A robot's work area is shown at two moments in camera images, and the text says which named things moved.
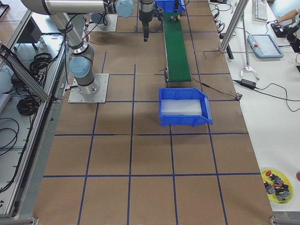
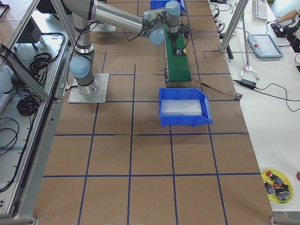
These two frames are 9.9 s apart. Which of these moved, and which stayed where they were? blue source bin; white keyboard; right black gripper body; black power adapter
Moved: right black gripper body
Stayed: blue source bin; white keyboard; black power adapter
